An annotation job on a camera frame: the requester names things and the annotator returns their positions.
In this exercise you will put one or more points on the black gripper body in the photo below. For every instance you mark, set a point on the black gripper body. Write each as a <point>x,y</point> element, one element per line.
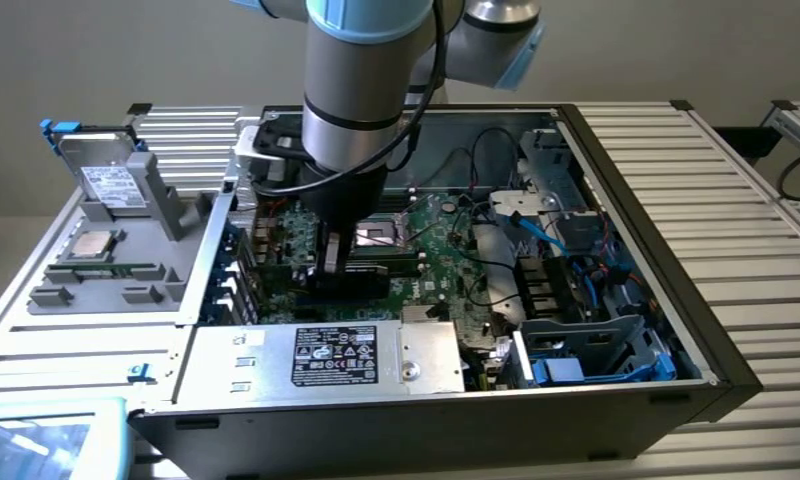
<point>343,192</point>

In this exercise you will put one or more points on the black graphics card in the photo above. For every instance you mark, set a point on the black graphics card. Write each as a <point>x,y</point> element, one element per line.
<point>353,290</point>

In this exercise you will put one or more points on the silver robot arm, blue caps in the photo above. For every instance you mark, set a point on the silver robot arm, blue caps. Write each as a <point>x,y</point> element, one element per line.
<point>349,75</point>

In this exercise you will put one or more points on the CPU socket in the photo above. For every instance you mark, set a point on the CPU socket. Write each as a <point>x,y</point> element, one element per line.
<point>381,235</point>

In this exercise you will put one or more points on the RAM slot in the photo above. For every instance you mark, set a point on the RAM slot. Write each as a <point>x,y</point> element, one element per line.
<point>390,260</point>

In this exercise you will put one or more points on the green motherboard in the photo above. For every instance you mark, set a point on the green motherboard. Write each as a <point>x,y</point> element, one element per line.
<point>440,260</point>

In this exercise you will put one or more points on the round coin battery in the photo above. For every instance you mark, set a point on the round coin battery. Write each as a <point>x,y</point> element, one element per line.
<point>448,204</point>

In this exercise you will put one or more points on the metal expansion slot brackets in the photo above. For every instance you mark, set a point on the metal expansion slot brackets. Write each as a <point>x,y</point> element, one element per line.
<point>236,280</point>

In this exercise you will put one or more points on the small silver chipset heatsink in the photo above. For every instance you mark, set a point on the small silver chipset heatsink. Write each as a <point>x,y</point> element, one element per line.
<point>426,313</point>

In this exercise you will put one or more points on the silver power supply unit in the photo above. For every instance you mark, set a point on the silver power supply unit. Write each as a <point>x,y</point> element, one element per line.
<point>347,360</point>

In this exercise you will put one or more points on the white plastic latch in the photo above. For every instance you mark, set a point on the white plastic latch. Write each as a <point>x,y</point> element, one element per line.
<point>516,201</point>

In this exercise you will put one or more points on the grey plastic parts rack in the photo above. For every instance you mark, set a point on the grey plastic parts rack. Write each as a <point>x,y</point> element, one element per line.
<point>153,270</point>

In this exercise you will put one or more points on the black case fan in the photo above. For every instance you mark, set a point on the black case fan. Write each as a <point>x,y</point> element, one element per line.
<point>547,290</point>

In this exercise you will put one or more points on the grey metal disk bay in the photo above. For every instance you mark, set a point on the grey metal disk bay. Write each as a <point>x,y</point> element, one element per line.
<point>563,180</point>

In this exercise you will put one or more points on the green RAM stick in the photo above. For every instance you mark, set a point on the green RAM stick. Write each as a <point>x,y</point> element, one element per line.
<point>93,272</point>

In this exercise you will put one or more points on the silver CPU chip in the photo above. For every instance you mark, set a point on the silver CPU chip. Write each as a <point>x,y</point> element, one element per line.
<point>92,246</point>

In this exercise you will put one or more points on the silver hard disk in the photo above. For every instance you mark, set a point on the silver hard disk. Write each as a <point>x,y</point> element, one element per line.
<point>100,155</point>

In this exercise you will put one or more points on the blue plastic clip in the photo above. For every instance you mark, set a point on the blue plastic clip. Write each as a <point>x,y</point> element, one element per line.
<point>60,127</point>
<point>140,372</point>

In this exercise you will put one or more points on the open black PC case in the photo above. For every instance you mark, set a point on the open black PC case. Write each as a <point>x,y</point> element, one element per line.
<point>440,430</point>

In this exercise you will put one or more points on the grey drive cage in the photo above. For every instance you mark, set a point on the grey drive cage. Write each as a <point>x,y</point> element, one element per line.
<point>576,335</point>

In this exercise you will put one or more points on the blue plastic disk caddy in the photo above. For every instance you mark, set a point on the blue plastic disk caddy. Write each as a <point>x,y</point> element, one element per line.
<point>560,372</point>

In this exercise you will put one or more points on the silver metal side panel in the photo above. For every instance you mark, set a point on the silver metal side panel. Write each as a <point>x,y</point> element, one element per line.
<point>73,345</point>

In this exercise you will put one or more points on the teal-framed device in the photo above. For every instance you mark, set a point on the teal-framed device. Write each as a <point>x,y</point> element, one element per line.
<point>116,435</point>

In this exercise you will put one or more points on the wrist camera on silver bracket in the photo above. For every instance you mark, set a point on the wrist camera on silver bracket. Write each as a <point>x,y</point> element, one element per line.
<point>269,142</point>

